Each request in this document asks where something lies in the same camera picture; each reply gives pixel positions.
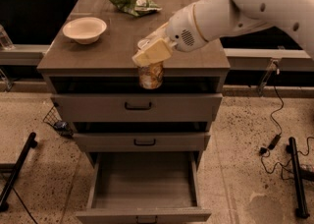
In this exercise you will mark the left black stand leg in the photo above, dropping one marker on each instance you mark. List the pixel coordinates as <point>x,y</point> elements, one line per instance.
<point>13,170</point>

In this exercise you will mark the white ceramic bowl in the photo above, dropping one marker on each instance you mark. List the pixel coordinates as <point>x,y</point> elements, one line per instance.
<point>85,30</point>

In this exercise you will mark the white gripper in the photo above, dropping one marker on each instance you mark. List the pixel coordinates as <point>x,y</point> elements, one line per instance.
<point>183,30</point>

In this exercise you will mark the green chip bag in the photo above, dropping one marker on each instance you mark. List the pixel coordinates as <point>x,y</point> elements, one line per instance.
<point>136,8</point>

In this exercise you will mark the right black stand leg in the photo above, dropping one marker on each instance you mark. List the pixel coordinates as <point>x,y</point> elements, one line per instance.
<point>301,210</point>

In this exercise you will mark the top grey drawer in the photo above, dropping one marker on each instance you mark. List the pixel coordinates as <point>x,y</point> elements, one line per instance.
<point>137,107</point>

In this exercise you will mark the grey drawer cabinet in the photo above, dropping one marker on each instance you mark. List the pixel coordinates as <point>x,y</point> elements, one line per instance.
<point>105,67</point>

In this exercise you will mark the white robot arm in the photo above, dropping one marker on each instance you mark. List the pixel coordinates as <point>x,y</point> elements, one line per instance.
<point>219,18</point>

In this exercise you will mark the wire basket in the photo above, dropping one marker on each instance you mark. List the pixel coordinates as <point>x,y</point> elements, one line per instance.
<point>61,127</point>

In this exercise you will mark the grey drawer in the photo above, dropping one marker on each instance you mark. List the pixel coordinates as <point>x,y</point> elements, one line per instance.
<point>136,142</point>
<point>137,107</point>
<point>144,188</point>

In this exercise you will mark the orange soda can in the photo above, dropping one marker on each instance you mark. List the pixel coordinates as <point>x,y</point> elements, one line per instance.
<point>151,76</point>

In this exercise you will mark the bottom grey drawer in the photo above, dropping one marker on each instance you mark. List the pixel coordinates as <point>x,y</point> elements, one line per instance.
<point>144,188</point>

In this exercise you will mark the clear plastic bottle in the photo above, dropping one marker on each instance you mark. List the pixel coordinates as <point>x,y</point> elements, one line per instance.
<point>5,41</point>

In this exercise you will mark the middle grey drawer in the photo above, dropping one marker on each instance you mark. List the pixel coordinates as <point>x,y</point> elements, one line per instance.
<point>136,142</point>

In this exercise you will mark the black stand leg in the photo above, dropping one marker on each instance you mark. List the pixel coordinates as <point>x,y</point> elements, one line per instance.
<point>301,210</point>
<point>13,170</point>

